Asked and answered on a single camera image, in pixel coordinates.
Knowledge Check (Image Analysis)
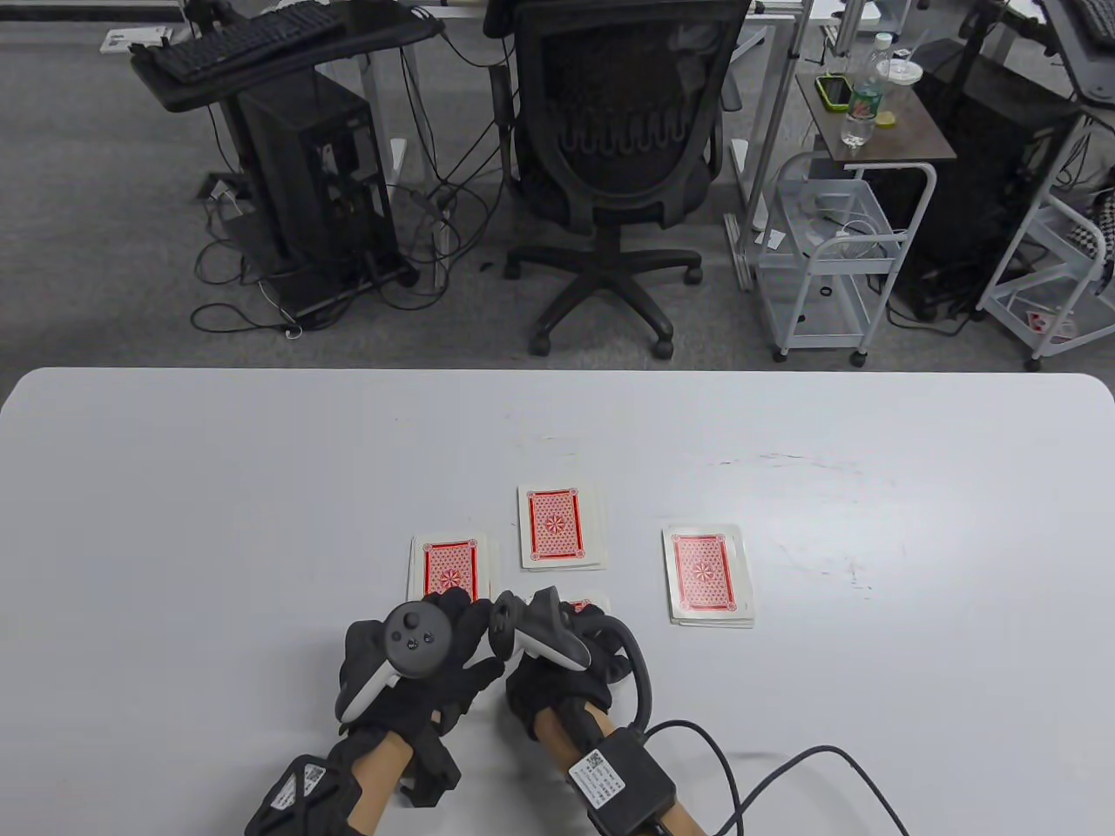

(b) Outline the person's right hand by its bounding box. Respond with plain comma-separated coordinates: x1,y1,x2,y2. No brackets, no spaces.
492,594,632,741

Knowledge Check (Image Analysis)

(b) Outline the black white checkered cloth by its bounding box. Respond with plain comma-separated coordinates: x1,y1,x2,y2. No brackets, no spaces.
1067,187,1115,262

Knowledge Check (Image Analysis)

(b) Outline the brown side table white frame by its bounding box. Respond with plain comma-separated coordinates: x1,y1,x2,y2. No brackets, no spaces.
795,63,957,327

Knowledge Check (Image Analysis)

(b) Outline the black mesh office chair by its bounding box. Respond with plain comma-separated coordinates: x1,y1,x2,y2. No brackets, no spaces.
483,0,757,360

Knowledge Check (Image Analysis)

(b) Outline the clear bottle green label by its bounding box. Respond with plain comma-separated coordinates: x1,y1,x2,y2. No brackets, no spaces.
839,33,896,149

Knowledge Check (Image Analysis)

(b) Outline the red and white card packet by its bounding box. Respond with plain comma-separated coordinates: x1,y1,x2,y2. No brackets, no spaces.
1021,307,1079,345

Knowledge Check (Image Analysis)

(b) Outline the person's left forearm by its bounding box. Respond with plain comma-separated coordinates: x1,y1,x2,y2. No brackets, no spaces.
344,731,415,836

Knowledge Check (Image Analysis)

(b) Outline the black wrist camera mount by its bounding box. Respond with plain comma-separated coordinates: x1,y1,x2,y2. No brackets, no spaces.
401,710,461,806

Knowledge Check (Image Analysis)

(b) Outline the black computer tower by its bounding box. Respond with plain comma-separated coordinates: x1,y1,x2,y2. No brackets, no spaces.
228,68,417,319
871,39,1090,323

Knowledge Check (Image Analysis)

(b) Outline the white rolling wire cart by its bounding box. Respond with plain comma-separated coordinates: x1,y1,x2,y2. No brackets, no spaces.
753,152,916,367
976,113,1115,371

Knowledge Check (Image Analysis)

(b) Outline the black strapped wrist sensor box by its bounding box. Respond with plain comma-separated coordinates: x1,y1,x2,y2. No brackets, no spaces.
568,727,679,836
246,753,362,836

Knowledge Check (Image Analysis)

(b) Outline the person's left hand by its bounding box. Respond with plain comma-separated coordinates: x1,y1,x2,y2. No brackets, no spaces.
335,588,506,741

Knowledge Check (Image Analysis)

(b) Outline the thick black cable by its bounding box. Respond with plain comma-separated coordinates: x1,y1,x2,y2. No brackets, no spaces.
640,718,911,836

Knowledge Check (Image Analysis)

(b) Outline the clear plastic cup with lid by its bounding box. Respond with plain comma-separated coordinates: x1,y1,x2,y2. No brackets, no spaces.
874,52,926,105

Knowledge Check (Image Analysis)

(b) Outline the black keyboard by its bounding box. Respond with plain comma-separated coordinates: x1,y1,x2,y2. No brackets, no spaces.
1067,0,1115,49
142,0,349,84

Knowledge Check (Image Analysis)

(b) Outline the white desk leg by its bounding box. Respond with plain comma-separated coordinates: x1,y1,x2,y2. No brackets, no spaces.
725,0,815,293
359,48,410,188

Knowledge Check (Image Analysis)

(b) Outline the white and black VR controller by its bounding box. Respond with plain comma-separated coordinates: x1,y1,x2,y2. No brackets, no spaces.
488,588,652,728
335,603,449,724

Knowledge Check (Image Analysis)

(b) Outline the white charger cable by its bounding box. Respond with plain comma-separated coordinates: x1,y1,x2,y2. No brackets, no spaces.
806,193,902,260

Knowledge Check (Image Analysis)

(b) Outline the black hanging power brick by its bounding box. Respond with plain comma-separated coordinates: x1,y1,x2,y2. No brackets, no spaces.
488,63,517,188

